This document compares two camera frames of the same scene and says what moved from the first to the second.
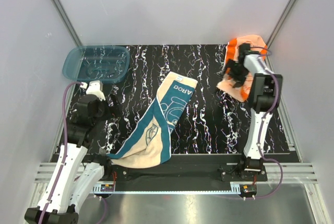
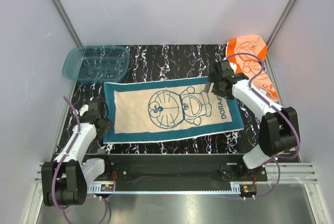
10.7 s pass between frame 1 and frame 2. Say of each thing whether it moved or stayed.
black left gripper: moved
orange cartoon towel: moved
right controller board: stayed
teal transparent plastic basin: stayed
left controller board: stayed
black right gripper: moved
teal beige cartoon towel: moved
